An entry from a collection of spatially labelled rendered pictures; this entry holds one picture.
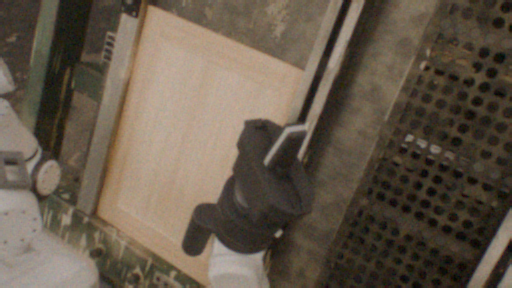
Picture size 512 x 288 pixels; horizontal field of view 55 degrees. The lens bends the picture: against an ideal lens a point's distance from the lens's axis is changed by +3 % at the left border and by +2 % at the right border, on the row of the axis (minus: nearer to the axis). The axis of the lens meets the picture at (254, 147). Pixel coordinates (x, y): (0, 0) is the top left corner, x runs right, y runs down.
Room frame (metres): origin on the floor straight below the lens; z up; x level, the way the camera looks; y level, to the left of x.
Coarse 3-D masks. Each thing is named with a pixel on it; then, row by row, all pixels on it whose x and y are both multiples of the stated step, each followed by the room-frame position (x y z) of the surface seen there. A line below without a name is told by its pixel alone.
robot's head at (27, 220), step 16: (16, 176) 0.44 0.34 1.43; (0, 192) 0.39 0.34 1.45; (16, 192) 0.40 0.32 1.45; (0, 208) 0.36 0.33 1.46; (16, 208) 0.37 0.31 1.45; (32, 208) 0.37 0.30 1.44; (0, 224) 0.35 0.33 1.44; (16, 224) 0.36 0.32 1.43; (32, 224) 0.36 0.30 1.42; (0, 240) 0.34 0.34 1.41; (16, 240) 0.35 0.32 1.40
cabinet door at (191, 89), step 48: (144, 48) 0.94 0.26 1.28; (192, 48) 0.89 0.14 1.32; (240, 48) 0.84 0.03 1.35; (144, 96) 0.87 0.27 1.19; (192, 96) 0.82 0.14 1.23; (240, 96) 0.78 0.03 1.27; (288, 96) 0.74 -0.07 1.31; (144, 144) 0.80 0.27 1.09; (192, 144) 0.75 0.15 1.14; (144, 192) 0.72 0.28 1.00; (192, 192) 0.68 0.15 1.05; (144, 240) 0.64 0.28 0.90
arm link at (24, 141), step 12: (0, 132) 0.66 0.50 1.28; (12, 132) 0.67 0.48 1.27; (24, 132) 0.70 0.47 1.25; (0, 144) 0.66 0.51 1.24; (12, 144) 0.67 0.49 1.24; (24, 144) 0.68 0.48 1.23; (36, 144) 0.71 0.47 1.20; (24, 156) 0.67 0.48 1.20; (36, 156) 0.69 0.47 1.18; (48, 156) 0.69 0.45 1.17; (36, 168) 0.66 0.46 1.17
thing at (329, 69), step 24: (336, 0) 0.77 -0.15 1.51; (360, 0) 0.76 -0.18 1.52; (336, 24) 0.76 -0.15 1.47; (360, 24) 0.76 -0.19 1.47; (336, 48) 0.72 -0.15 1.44; (312, 72) 0.71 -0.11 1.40; (336, 72) 0.69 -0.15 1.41; (312, 96) 0.71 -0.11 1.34; (336, 96) 0.71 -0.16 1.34; (288, 120) 0.67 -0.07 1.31; (312, 120) 0.65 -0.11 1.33; (312, 144) 0.64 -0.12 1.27; (264, 264) 0.50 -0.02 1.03
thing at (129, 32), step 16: (144, 0) 0.99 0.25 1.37; (128, 16) 0.98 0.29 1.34; (144, 16) 0.98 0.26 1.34; (128, 32) 0.96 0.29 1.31; (128, 48) 0.93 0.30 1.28; (112, 64) 0.93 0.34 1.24; (128, 64) 0.92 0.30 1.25; (112, 80) 0.91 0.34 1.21; (128, 80) 0.91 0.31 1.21; (112, 96) 0.88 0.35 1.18; (112, 112) 0.86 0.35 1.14; (96, 128) 0.85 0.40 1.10; (112, 128) 0.84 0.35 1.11; (96, 144) 0.83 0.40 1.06; (112, 144) 0.83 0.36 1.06; (96, 160) 0.80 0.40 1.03; (96, 176) 0.77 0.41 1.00; (80, 192) 0.76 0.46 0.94; (96, 192) 0.75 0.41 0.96; (80, 208) 0.74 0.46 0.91; (96, 208) 0.74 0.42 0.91
